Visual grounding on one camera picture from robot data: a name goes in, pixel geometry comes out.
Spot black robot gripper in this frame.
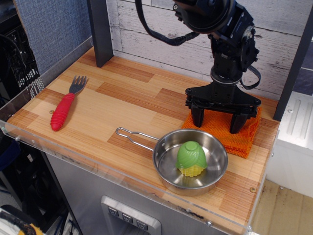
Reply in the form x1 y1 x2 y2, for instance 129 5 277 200
185 82 261 134

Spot orange cloth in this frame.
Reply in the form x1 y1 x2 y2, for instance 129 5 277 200
182 108 262 159

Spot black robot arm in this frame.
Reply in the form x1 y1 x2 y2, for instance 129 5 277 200
173 0 261 134

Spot small steel pan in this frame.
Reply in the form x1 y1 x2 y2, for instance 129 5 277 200
115 127 229 197

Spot toy corn cob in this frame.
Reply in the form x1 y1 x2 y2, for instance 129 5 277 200
176 141 207 177

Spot silver panel with buttons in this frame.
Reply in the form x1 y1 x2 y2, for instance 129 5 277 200
101 195 162 235

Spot right dark post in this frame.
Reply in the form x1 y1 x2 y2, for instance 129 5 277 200
273 7 313 121

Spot dark post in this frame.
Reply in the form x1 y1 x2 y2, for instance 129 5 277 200
273 7 313 121
87 0 113 68

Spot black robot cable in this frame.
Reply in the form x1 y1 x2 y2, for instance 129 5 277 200
134 0 262 91

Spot left dark post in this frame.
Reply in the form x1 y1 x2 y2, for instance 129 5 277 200
87 0 113 68

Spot red handled toy fork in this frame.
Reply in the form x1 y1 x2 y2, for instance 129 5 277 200
50 76 88 131

